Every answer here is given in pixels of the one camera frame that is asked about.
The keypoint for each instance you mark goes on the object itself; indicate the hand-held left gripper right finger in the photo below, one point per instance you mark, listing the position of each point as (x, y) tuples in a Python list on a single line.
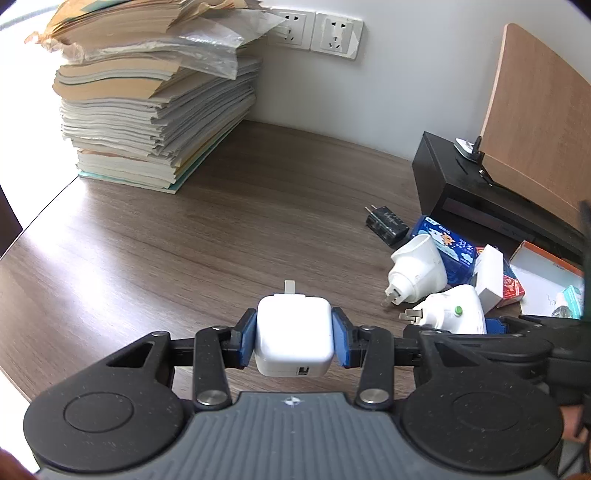
[(344, 341)]

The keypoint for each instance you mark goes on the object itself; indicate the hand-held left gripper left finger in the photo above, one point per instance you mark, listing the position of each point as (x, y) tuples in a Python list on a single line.
[(246, 339)]

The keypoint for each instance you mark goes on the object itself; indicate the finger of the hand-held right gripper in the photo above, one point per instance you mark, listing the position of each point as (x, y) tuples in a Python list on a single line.
[(496, 326), (422, 332)]

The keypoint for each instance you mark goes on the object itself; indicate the white plug-in device green button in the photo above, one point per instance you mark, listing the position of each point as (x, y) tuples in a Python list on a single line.
[(450, 311)]

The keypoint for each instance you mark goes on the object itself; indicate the white square USB charger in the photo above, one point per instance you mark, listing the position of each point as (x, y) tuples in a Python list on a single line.
[(294, 339)]

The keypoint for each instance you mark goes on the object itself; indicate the orange and white box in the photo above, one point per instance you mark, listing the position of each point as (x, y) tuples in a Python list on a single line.
[(538, 281)]

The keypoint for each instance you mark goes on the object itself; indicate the playing card box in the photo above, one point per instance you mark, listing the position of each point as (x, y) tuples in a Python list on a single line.
[(513, 286)]

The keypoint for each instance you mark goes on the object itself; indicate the small white box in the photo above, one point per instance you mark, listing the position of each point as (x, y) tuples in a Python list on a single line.
[(490, 277)]

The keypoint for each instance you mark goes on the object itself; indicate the small dropper bottle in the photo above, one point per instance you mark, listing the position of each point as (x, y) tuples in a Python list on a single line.
[(561, 308)]

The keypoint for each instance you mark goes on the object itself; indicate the teal and white plaster box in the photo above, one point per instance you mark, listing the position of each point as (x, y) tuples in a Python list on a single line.
[(574, 299)]

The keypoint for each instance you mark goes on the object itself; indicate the blue tissue packet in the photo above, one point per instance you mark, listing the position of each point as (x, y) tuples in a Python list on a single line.
[(455, 247)]

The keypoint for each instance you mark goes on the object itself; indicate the black power adapter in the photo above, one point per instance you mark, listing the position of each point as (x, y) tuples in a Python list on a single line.
[(388, 225)]

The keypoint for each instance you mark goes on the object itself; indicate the black monitor riser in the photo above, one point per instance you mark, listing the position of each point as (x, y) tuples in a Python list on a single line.
[(443, 180)]

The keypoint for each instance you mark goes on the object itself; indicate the wooden book stand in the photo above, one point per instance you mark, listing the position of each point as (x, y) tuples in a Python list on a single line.
[(540, 120)]

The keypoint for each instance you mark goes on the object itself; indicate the stack of books and papers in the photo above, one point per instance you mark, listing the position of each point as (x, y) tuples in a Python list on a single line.
[(138, 115)]

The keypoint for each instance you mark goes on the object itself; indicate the clear plastic bag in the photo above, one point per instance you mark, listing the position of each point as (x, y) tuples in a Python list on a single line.
[(217, 41)]

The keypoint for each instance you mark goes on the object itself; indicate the white wall socket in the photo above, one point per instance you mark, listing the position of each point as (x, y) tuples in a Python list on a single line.
[(336, 36), (292, 27)]

